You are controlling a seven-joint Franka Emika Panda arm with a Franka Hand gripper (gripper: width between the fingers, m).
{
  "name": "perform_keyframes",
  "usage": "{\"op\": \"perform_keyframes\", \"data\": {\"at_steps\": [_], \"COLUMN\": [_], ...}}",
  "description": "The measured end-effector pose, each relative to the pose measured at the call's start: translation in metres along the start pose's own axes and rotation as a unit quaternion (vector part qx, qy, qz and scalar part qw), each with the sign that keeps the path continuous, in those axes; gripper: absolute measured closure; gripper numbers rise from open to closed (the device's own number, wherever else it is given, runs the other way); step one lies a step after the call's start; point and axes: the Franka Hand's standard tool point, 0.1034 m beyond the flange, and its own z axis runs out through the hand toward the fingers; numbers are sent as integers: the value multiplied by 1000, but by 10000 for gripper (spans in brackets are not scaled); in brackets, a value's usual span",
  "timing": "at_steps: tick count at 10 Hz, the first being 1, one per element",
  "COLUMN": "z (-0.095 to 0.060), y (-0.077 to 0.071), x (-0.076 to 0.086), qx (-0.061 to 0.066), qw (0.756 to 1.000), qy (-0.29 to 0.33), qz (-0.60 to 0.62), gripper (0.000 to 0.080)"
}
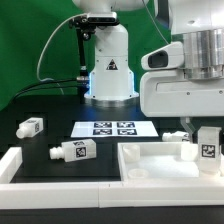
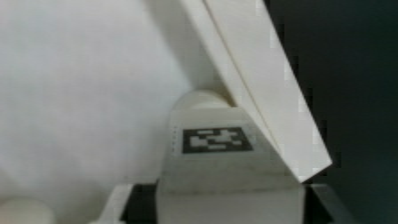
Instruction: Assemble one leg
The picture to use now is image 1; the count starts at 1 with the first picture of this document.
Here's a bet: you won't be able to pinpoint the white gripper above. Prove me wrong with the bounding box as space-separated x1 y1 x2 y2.
140 42 224 141

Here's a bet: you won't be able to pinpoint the white square tabletop part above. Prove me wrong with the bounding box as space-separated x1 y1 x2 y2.
118 142 224 186

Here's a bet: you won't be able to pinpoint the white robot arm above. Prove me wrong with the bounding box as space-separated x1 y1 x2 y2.
72 0 224 118

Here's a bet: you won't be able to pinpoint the white tag sheet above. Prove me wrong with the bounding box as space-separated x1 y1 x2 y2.
71 121 158 138

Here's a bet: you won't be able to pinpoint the white U-shaped fence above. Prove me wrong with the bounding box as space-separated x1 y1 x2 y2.
0 147 224 209

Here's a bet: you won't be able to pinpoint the black camera on stand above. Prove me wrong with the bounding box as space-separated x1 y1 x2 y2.
69 12 119 99

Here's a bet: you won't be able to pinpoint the grey camera cable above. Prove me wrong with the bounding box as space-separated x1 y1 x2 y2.
36 13 88 83

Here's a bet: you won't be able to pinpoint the black cables on table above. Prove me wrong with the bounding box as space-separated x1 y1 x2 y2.
12 78 88 103

